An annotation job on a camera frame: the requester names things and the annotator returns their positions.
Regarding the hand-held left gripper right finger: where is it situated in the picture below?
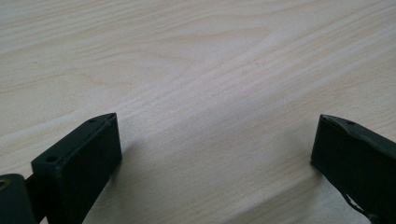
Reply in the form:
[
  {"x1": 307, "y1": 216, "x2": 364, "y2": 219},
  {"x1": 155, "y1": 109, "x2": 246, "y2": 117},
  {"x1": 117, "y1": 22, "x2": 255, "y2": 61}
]
[{"x1": 310, "y1": 114, "x2": 396, "y2": 224}]

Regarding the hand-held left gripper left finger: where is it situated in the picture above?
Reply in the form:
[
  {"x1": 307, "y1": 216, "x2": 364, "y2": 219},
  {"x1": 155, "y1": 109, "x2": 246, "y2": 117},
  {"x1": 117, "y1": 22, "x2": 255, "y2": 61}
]
[{"x1": 31, "y1": 112, "x2": 123, "y2": 224}]

